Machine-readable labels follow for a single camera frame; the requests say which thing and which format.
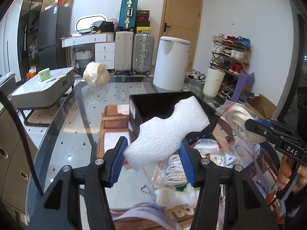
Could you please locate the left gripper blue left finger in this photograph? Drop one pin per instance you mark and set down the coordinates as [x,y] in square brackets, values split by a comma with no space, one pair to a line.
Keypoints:
[59,208]

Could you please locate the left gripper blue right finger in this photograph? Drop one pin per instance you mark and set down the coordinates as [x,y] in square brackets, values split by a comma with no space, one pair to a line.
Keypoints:
[245,207]

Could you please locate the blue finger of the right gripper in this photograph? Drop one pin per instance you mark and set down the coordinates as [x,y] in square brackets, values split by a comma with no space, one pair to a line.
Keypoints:
[259,126]
[270,137]

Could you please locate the white plush airplane toy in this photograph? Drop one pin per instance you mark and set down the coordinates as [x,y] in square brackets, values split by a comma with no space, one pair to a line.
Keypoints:
[169,198]

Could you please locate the bagged white adidas socks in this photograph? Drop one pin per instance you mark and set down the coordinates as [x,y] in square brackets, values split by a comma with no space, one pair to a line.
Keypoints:
[169,173]

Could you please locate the white foam piece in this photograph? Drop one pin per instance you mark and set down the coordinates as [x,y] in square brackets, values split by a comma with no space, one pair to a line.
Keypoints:
[159,138]

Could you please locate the red white snack packet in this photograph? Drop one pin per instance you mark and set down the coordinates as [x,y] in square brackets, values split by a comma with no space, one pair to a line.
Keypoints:
[211,150]

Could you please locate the person's right hand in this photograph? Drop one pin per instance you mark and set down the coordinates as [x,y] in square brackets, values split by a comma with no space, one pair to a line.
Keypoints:
[285,172]

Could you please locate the open cardboard box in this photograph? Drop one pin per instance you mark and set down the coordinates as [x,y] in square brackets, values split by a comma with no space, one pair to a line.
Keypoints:
[261,106]

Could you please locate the purple paper bag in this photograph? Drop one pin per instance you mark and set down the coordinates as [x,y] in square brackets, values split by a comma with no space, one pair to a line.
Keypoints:
[245,80]

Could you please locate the cream cylindrical bin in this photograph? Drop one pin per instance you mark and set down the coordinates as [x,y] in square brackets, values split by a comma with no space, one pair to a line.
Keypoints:
[213,82]

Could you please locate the shoe rack with shoes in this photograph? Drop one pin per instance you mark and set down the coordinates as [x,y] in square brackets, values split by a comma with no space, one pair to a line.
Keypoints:
[230,54]

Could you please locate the white cylindrical appliance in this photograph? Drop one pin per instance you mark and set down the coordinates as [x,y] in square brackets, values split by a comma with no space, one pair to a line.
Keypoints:
[171,63]

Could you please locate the black cardboard box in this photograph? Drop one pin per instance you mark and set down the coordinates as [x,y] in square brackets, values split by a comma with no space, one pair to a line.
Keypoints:
[144,107]

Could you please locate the green tissue box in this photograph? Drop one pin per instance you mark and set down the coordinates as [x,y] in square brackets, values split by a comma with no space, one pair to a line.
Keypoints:
[44,74]

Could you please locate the beige wig head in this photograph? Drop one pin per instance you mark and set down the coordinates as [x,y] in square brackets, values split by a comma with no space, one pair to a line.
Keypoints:
[96,74]

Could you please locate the wooden door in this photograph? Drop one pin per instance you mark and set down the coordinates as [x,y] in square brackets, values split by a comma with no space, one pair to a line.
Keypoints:
[181,19]

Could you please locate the silver suitcase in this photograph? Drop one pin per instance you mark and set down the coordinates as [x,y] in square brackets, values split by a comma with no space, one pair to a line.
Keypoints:
[143,50]

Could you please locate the woven basket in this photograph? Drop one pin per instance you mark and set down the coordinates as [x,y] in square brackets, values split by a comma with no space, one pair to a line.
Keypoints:
[83,57]

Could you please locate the stacked shoe boxes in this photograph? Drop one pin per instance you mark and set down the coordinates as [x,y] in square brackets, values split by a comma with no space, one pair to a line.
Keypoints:
[143,22]

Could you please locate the beige suitcase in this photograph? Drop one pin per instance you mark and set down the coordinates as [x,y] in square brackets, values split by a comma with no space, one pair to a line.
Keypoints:
[123,51]

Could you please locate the white dressing desk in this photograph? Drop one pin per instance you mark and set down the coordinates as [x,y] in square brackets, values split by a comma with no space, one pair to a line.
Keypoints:
[102,44]

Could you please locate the dark glass wardrobe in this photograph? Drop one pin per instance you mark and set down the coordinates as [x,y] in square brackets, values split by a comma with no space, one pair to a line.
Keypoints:
[28,31]

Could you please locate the teal suitcase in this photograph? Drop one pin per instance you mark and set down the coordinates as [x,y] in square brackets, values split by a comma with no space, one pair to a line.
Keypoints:
[127,17]

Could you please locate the oval desk mirror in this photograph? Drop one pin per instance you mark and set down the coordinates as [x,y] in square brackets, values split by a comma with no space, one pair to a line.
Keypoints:
[85,23]

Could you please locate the black refrigerator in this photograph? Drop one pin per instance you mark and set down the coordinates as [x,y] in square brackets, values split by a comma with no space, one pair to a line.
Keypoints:
[54,24]

